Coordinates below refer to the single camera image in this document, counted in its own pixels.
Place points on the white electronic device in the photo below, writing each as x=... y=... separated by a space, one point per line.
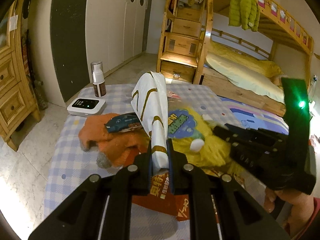
x=86 y=106

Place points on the yellow fluffy duster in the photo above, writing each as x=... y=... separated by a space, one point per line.
x=194 y=137

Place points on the checkered table cloth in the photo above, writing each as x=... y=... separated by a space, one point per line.
x=70 y=165

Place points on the white wardrobe with holes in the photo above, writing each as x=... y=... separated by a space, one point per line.
x=84 y=31

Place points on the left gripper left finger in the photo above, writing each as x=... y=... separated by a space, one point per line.
x=99 y=208

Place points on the green puffer jacket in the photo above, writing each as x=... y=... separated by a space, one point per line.
x=244 y=14

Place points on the wooden drawer staircase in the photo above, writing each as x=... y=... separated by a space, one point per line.
x=184 y=41

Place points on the wooden bunk bed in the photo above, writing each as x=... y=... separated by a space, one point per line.
x=277 y=25

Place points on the paper tag on cabinet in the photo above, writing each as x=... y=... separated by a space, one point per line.
x=13 y=22

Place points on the clear plastic wrapper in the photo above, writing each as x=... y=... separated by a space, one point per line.
x=176 y=102

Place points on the rainbow oval rug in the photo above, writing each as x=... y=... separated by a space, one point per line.
x=251 y=117

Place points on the pine wooden cabinet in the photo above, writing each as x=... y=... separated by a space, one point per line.
x=18 y=100

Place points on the orange plush cloth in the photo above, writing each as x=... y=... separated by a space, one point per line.
x=115 y=146

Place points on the red robot picture cardboard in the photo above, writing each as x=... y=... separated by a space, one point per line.
x=161 y=199

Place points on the white brown pump bottle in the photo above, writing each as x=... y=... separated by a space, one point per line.
x=98 y=78

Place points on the white gold striped bag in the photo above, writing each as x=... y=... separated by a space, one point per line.
x=150 y=103

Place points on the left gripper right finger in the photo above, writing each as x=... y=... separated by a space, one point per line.
x=219 y=208

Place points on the yellow bed duvet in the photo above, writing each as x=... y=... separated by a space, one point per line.
x=245 y=71

